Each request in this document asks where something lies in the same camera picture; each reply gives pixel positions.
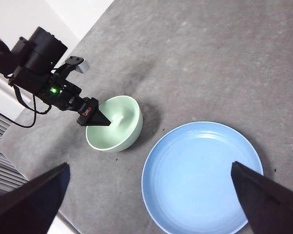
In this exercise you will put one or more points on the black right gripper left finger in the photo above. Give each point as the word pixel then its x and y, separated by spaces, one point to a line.
pixel 27 209

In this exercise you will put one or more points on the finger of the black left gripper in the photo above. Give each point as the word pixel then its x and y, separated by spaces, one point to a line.
pixel 92 115

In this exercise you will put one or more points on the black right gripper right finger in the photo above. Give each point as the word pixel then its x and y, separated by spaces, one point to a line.
pixel 271 207

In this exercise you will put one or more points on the green ribbed bowl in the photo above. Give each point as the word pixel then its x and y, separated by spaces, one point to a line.
pixel 107 139

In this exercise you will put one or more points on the blue round plate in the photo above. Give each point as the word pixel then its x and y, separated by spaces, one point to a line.
pixel 190 175

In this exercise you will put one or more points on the grey ribbed panel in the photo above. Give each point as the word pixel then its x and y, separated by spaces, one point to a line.
pixel 0 151

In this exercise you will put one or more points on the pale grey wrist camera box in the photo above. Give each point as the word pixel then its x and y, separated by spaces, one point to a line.
pixel 84 67

